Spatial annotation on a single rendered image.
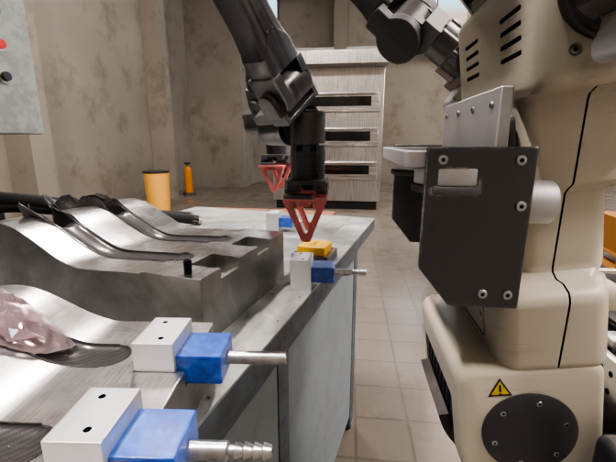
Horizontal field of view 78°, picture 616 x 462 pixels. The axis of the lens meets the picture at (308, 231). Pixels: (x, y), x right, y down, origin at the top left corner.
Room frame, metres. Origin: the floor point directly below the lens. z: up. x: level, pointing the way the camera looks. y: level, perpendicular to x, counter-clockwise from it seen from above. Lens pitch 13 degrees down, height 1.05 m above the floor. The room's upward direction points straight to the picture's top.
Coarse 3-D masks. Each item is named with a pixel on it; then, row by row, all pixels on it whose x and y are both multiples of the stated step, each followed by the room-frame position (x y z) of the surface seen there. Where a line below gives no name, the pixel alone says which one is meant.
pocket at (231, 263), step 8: (208, 256) 0.52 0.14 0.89; (216, 256) 0.53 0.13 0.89; (224, 256) 0.52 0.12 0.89; (232, 256) 0.52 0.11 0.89; (192, 264) 0.49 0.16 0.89; (200, 264) 0.50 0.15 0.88; (208, 264) 0.52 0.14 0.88; (216, 264) 0.53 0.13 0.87; (224, 264) 0.52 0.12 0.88; (232, 264) 0.52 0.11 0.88; (224, 272) 0.52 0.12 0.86
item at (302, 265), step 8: (296, 256) 0.63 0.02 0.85; (304, 256) 0.63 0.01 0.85; (312, 256) 0.63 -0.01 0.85; (296, 264) 0.61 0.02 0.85; (304, 264) 0.61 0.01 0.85; (312, 264) 0.63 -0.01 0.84; (320, 264) 0.63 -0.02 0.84; (328, 264) 0.63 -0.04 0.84; (296, 272) 0.61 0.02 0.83; (304, 272) 0.61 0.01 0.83; (312, 272) 0.61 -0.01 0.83; (320, 272) 0.61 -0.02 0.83; (328, 272) 0.61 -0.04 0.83; (336, 272) 0.62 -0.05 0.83; (344, 272) 0.62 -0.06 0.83; (352, 272) 0.62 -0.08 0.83; (360, 272) 0.62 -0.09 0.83; (296, 280) 0.61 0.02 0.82; (304, 280) 0.61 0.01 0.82; (312, 280) 0.61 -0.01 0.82; (320, 280) 0.61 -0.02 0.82; (328, 280) 0.61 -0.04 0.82; (296, 288) 0.61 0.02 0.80; (304, 288) 0.61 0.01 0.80
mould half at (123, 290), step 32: (0, 224) 0.53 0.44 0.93; (32, 224) 0.55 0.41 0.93; (96, 224) 0.62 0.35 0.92; (160, 224) 0.71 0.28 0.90; (0, 256) 0.54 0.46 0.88; (32, 256) 0.51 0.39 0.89; (64, 256) 0.51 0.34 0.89; (96, 256) 0.53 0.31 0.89; (256, 256) 0.56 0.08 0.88; (64, 288) 0.50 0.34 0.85; (96, 288) 0.48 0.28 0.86; (128, 288) 0.46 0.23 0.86; (160, 288) 0.44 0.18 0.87; (192, 288) 0.43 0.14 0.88; (224, 288) 0.47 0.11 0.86; (256, 288) 0.56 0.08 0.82; (128, 320) 0.46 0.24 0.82; (192, 320) 0.43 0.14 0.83; (224, 320) 0.47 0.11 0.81
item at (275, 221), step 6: (270, 210) 1.08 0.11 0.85; (276, 210) 1.08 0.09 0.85; (270, 216) 1.04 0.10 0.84; (276, 216) 1.03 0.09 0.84; (282, 216) 1.05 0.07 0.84; (288, 216) 1.05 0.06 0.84; (270, 222) 1.04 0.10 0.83; (276, 222) 1.03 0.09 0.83; (282, 222) 1.04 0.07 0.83; (288, 222) 1.03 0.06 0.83; (270, 228) 1.04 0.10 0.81; (276, 228) 1.03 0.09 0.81
